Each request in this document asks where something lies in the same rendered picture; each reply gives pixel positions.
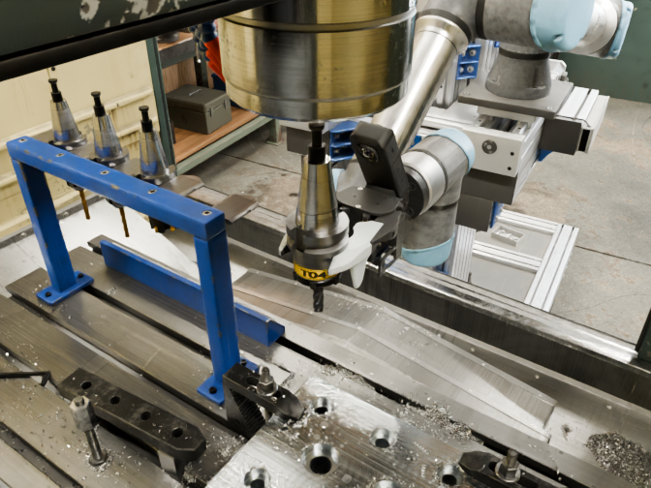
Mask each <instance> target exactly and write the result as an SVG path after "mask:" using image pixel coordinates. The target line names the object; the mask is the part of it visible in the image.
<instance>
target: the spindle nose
mask: <svg viewBox="0 0 651 488"><path fill-rule="evenodd" d="M417 2H418V0H282V1H278V2H275V3H271V4H268V5H264V6H261V7H258V8H255V9H252V10H248V11H245V12H241V13H238V14H235V15H229V16H225V17H222V18H218V19H217V26H218V36H219V46H220V55H221V65H222V74H223V76H224V78H225V81H226V90H227V94H228V96H229V97H230V98H231V99H232V100H233V101H234V102H235V103H236V104H238V105H239V106H240V107H242V108H244V109H246V110H248V111H250V112H253V113H256V114H258V115H261V116H265V117H269V118H273V119H279V120H286V121H294V122H315V123H318V122H338V121H347V120H354V119H359V118H363V117H367V116H371V115H374V114H377V113H380V112H383V111H385V110H387V109H389V108H391V107H393V106H395V105H396V104H397V103H398V102H400V101H401V100H402V99H403V98H404V97H405V96H406V94H407V92H408V82H409V76H410V75H411V72H412V64H413V52H414V40H415V29H416V16H417V8H416V4H417Z"/></svg>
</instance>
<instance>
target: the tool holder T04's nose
mask: <svg viewBox="0 0 651 488"><path fill-rule="evenodd" d="M341 274H342V272H340V273H339V274H338V275H337V276H335V277H334V278H332V279H329V280H326V281H309V280H305V279H303V278H301V277H299V276H298V275H297V274H296V273H295V271H293V278H294V280H298V281H299V282H300V283H301V284H302V285H304V286H307V287H310V290H315V289H316V288H324V287H328V286H331V285H335V286H336V285H337V284H338V283H339V279H340V277H341Z"/></svg>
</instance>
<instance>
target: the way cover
mask: <svg viewBox="0 0 651 488"><path fill-rule="evenodd" d="M232 290H233V296H235V297H237V298H239V299H241V300H244V301H246V302H248V303H250V304H252V305H254V306H256V307H258V308H261V309H263V310H265V311H267V312H269V313H270V314H272V315H274V316H277V317H279V318H281V319H283V320H286V321H288V322H290V323H293V324H295V325H297V326H299V327H301V328H303V329H305V330H307V331H310V332H312V333H314V334H316V335H318V336H320V337H322V338H324V339H327V340H329V341H330V342H332V343H334V344H336V345H338V346H340V347H343V348H345V349H347V350H349V351H352V352H354V353H356V354H359V355H361V356H363V357H367V359H369V360H371V361H373V362H376V363H378V364H380V365H382V366H384V367H386V368H388V369H390V370H392V371H394V372H396V373H398V374H400V375H402V376H404V377H406V378H409V379H411V380H413V381H416V382H418V383H420V384H422V385H425V386H427V387H429V388H431V389H433V390H435V391H437V392H439V393H442V394H444V395H446V396H448V397H450V398H451V399H453V400H455V401H458V402H460V403H462V404H464V405H466V406H468V407H470V408H472V409H475V410H477V411H479V412H482V413H484V414H486V415H488V416H491V417H493V418H495V419H497V420H499V421H501V422H503V423H505V424H508V425H510V426H511V427H513V428H515V429H517V430H519V431H521V432H524V433H526V434H528V435H530V436H532V437H534V438H536V439H538V440H541V441H543V442H546V443H548V444H549V443H550V440H551V437H552V435H551V434H549V433H548V432H546V431H545V428H546V426H547V424H548V421H549V419H550V417H551V416H552V414H553V411H554V409H555V406H556V403H557V401H556V400H554V399H552V398H550V397H549V396H547V395H545V394H543V393H541V392H539V391H538V390H537V389H535V388H533V387H531V386H529V385H528V384H526V383H524V382H522V381H519V380H518V379H516V378H514V377H512V376H510V375H508V374H506V373H505V372H503V371H501V370H499V369H497V368H495V367H494V366H492V365H490V364H488V363H486V362H484V361H483V360H481V359H479V358H477V357H475V356H473V355H472V354H470V353H468V352H466V351H464V350H463V349H461V348H459V347H457V346H455V345H453V344H452V343H450V342H448V341H446V340H444V339H442V338H441V337H439V336H437V335H435V334H433V333H431V332H430V331H427V330H426V329H425V331H424V328H422V327H420V326H419V325H417V324H415V323H413V322H411V321H409V320H407V319H405V318H403V317H401V316H399V317H398V314H396V313H395V314H394V312H392V311H391V310H389V309H388V308H386V307H385V308H384V307H383V306H382V307H381V306H380V305H379V307H380V308H379V307H378V305H377V307H376V304H373V303H372V306H371V303H370V302H366V301H363V300H357V299H356V298H352V297H350V296H348V297H347V296H346V295H341V294H340V293H336V292H333V291H329V290H324V310H323V311H322V312H318V313H316V312H314V309H313V301H314V300H313V290H310V287H307V286H304V285H303V284H301V283H300V282H297V281H293V280H290V279H286V278H283V277H280V276H276V275H273V274H269V273H266V272H262V271H260V270H256V269H253V268H250V269H248V270H247V271H246V273H244V274H243V275H242V276H240V277H239V278H238V279H236V280H235V281H234V282H232ZM336 294H338V295H336ZM345 296H346V297H345ZM344 297H345V298H344ZM345 299H347V300H345ZM350 299H351V300H353V301H354V302H355V303H356V304H355V303H354V302H353V301H351V300H350ZM349 301H350V303H349ZM362 301H363V303H362ZM341 302H342V304H340V303H341ZM347 303H348V305H347ZM351 303H352V305H351V306H350V304H351ZM339 304H340V305H339ZM341 305H342V306H343V307H342V308H341ZM358 305H359V306H358ZM360 305H361V306H360ZM366 305H367V306H368V308H367V306H366ZM369 305H370V306H371V307H370V306H369ZM330 306H331V307H330ZM344 307H345V308H344ZM362 307H363V308H362ZM364 307H366V308H364ZM369 307H370V308H369ZM337 308H338V309H337ZM348 308H349V309H348ZM360 308H361V309H360ZM375 308H376V310H375ZM383 308H384V309H383ZM339 309H340V310H339ZM367 309H368V310H367ZM372 309H374V310H372ZM381 310H382V311H381ZM388 312H389V313H388ZM379 313H380V314H379ZM383 313H384V314H383ZM387 313H388V315H389V316H388V315H387ZM340 317H341V318H340ZM391 317H393V318H391ZM388 318H391V319H390V320H389V319H388ZM385 319H387V320H385ZM402 321H403V322H402ZM308 322H309V323H308ZM400 322H401V323H402V324H401V323H400ZM407 324H408V325H407ZM378 325H379V326H378ZM404 326H405V327H406V326H407V327H409V326H410V328H408V330H407V329H406V328H404ZM416 326H417V327H416ZM312 327H313V328H312ZM412 330H415V331H412ZM420 330H422V331H420ZM403 331H404V332H403ZM399 333H401V334H399ZM397 335H398V336H397ZM375 336H376V337H375ZM410 337H411V338H410ZM431 338H432V339H431ZM438 338H439V339H438ZM410 341H412V342H411V343H410ZM340 342H341V343H340ZM414 343H415V344H416V345H415V344H414ZM428 343H429V345H426V344H428ZM367 344H368V345H367ZM404 345H405V346H404ZM408 364H409V365H408Z"/></svg>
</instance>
